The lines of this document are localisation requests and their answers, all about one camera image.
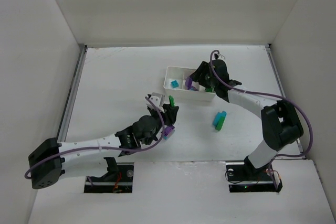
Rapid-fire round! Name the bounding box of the purple cable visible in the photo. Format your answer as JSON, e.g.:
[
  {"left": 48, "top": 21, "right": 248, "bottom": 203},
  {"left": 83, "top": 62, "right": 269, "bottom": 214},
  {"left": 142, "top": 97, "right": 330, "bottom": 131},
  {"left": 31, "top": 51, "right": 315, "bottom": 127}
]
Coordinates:
[
  {"left": 24, "top": 97, "right": 169, "bottom": 180},
  {"left": 209, "top": 49, "right": 314, "bottom": 159}
]

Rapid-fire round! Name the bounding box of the teal square lego brick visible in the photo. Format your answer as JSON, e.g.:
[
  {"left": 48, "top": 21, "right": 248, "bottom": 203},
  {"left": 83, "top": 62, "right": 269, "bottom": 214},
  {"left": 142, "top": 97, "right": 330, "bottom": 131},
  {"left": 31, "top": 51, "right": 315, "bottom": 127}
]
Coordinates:
[{"left": 170, "top": 80, "right": 180, "bottom": 89}]

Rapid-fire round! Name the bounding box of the right aluminium rail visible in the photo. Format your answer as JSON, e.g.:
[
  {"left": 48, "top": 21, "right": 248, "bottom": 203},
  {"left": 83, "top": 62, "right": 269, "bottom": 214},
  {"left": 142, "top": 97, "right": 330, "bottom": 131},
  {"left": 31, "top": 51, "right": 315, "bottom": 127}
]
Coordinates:
[{"left": 265, "top": 44, "right": 307, "bottom": 159}]

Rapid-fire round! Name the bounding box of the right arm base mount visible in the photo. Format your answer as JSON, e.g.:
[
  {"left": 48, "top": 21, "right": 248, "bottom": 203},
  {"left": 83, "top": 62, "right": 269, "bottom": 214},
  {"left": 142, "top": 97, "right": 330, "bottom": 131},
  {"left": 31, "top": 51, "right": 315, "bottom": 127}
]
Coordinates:
[{"left": 225, "top": 158, "right": 283, "bottom": 193}]

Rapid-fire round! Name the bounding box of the small green lego brick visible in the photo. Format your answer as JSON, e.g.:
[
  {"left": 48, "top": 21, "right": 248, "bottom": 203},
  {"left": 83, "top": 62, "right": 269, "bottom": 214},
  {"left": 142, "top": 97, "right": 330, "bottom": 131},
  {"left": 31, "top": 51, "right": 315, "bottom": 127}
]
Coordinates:
[{"left": 214, "top": 116, "right": 225, "bottom": 131}]

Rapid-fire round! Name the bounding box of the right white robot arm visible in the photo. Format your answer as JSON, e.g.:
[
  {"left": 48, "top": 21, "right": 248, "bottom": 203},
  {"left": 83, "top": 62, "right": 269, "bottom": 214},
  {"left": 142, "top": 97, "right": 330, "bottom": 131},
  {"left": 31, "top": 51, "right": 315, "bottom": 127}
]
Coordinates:
[{"left": 190, "top": 60, "right": 303, "bottom": 175}]

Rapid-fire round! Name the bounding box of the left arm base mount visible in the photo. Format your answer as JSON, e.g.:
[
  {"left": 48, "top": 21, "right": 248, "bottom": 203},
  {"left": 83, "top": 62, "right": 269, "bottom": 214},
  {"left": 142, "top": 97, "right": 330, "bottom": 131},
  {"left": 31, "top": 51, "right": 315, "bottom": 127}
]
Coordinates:
[{"left": 83, "top": 157, "right": 134, "bottom": 194}]

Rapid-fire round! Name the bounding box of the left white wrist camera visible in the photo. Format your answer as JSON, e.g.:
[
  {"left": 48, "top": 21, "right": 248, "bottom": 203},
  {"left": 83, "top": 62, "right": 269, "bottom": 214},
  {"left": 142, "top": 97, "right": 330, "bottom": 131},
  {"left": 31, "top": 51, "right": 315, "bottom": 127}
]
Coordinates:
[{"left": 146, "top": 92, "right": 165, "bottom": 112}]

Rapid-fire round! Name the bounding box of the purple lego brick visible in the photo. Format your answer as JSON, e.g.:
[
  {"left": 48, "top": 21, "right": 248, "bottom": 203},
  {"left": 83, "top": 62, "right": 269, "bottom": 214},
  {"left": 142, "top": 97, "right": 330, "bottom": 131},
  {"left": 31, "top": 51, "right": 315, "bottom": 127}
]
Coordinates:
[{"left": 164, "top": 126, "right": 175, "bottom": 135}]

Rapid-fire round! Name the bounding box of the white three-compartment container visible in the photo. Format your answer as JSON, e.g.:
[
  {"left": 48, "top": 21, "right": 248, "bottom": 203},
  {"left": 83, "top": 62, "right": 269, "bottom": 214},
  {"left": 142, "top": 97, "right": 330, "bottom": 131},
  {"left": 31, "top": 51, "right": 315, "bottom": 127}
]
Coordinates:
[{"left": 163, "top": 66, "right": 215, "bottom": 102}]

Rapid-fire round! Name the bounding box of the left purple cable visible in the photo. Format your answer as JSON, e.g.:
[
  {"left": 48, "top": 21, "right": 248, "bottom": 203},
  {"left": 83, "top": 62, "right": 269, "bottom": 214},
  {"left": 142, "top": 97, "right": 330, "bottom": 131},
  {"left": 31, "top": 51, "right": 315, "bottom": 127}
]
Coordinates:
[{"left": 24, "top": 97, "right": 169, "bottom": 180}]

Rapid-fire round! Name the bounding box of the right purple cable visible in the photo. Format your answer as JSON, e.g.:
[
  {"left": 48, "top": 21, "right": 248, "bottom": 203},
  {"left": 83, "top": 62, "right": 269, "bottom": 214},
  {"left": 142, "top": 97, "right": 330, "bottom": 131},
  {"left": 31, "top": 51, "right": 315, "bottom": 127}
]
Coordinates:
[{"left": 209, "top": 49, "right": 314, "bottom": 159}]

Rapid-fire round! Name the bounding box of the teal long lego brick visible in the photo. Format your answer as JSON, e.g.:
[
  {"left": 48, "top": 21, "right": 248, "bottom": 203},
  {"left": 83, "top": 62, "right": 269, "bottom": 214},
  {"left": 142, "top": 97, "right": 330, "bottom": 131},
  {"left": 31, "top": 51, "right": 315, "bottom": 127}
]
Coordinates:
[{"left": 212, "top": 111, "right": 227, "bottom": 127}]

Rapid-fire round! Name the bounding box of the left aluminium rail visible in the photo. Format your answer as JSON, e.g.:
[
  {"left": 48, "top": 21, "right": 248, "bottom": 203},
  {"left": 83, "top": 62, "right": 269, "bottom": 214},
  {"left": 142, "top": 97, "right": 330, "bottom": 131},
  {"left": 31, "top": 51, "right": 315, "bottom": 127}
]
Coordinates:
[{"left": 56, "top": 44, "right": 88, "bottom": 142}]

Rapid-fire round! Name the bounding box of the aluminium rail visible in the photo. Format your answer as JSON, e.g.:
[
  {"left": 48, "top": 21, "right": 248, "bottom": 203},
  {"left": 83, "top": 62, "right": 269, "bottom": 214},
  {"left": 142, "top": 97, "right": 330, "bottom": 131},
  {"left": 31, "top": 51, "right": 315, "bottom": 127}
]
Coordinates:
[
  {"left": 265, "top": 44, "right": 307, "bottom": 159},
  {"left": 56, "top": 44, "right": 88, "bottom": 142}
]

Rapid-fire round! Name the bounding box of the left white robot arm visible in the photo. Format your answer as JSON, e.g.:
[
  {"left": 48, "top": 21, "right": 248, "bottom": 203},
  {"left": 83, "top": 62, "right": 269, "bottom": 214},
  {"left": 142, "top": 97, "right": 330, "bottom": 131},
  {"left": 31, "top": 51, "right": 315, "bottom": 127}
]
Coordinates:
[{"left": 24, "top": 102, "right": 179, "bottom": 189}]

